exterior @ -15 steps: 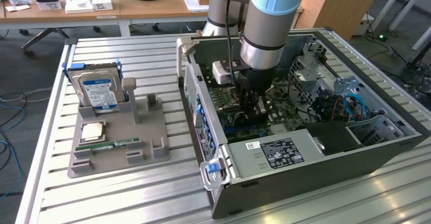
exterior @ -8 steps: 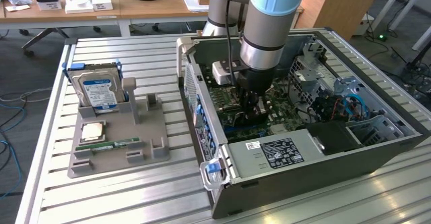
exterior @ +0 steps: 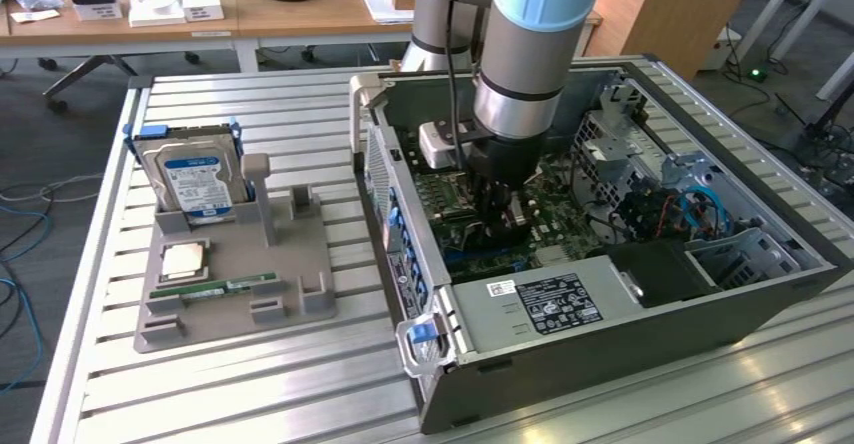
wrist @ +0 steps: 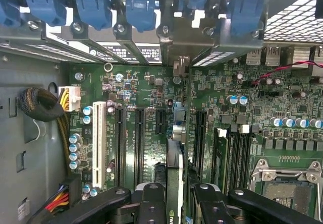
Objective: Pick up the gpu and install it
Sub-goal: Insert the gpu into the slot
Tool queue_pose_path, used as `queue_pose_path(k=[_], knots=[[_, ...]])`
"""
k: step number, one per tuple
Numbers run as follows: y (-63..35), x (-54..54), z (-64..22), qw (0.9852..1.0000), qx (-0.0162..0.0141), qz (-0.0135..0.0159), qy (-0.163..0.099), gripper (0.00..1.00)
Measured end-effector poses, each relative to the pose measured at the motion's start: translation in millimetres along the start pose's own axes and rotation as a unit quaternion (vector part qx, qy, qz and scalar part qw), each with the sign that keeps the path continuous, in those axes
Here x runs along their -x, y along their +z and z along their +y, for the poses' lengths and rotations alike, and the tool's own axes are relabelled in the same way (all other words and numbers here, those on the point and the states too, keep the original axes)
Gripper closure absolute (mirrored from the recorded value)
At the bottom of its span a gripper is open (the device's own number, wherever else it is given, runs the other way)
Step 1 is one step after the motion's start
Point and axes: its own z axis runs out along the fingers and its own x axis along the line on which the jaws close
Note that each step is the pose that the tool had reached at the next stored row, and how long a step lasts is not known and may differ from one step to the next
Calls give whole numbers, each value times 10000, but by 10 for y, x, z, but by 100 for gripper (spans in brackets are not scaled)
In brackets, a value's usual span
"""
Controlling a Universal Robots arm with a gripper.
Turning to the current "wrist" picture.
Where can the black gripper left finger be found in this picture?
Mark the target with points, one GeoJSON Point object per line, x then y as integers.
{"type": "Point", "coordinates": [151, 203]}

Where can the white power connector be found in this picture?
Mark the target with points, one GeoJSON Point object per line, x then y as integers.
{"type": "Point", "coordinates": [74, 98]}

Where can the green motherboard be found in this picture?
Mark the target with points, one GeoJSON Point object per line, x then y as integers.
{"type": "Point", "coordinates": [149, 87]}

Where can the black short expansion slot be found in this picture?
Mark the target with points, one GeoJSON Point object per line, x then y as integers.
{"type": "Point", "coordinates": [160, 120]}

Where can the dark grey PC case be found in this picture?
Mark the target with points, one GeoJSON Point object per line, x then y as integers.
{"type": "Point", "coordinates": [30, 143]}

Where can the white expansion slot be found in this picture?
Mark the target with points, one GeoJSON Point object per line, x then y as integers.
{"type": "Point", "coordinates": [99, 143]}

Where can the blue card retention clip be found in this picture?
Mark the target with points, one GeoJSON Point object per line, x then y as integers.
{"type": "Point", "coordinates": [45, 5]}
{"type": "Point", "coordinates": [246, 12]}
{"type": "Point", "coordinates": [198, 0]}
{"type": "Point", "coordinates": [140, 9]}
{"type": "Point", "coordinates": [8, 9]}
{"type": "Point", "coordinates": [92, 9]}

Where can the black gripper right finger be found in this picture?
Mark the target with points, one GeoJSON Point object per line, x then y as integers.
{"type": "Point", "coordinates": [214, 206]}

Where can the silver CPU socket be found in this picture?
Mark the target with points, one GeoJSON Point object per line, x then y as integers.
{"type": "Point", "coordinates": [285, 196]}

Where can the perforated silver slot cover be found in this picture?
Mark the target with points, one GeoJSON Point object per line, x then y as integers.
{"type": "Point", "coordinates": [82, 33]}
{"type": "Point", "coordinates": [239, 41]}
{"type": "Point", "coordinates": [127, 36]}
{"type": "Point", "coordinates": [38, 31]}

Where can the black long expansion slot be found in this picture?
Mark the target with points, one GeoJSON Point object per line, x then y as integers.
{"type": "Point", "coordinates": [120, 143]}
{"type": "Point", "coordinates": [201, 143]}
{"type": "Point", "coordinates": [140, 143]}

